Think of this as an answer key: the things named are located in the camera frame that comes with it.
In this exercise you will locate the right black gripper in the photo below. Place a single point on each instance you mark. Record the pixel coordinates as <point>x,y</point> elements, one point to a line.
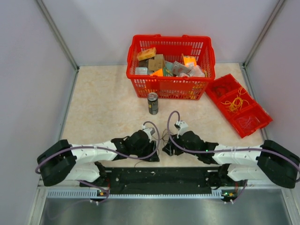
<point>169,149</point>

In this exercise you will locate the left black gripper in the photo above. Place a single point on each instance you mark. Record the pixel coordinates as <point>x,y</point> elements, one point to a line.
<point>151,146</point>

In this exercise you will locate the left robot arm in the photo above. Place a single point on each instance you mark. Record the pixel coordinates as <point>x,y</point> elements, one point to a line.
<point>65,161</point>

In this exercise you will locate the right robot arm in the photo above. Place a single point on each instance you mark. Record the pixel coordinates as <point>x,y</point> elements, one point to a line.
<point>268,161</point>

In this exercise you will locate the black drink can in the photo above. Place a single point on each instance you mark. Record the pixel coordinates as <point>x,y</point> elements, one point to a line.
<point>152,99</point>

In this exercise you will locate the red compartment tray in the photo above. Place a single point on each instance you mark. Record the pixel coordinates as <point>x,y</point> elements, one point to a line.
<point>244,114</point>

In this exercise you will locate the grey printed packet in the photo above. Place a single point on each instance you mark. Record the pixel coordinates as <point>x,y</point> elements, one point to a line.
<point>179,68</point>

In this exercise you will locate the orange triangular pack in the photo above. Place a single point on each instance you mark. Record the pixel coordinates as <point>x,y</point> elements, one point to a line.
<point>158,73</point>

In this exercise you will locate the red plastic shopping basket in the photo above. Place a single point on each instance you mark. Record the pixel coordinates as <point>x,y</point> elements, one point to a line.
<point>173,48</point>

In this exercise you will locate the clear plastic pack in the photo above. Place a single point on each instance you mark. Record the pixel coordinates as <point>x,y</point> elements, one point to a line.
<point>141,71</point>

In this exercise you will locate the orange glowing box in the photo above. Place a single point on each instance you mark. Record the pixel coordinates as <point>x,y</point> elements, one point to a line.
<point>189,61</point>

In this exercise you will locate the brown cardboard box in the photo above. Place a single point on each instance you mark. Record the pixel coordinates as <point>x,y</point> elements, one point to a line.
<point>156,63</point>

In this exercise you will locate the yellow snack box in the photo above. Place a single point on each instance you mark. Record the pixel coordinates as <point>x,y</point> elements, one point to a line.
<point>146,54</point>

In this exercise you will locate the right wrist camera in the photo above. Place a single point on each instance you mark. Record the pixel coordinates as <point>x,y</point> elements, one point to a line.
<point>182,127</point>

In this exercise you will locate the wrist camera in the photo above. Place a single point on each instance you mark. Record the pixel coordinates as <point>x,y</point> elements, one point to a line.
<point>148,130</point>
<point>182,127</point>

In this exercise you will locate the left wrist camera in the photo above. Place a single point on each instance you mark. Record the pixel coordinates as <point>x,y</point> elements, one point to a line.
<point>148,130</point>

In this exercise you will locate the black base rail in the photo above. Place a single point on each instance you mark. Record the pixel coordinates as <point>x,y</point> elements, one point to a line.
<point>163,180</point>

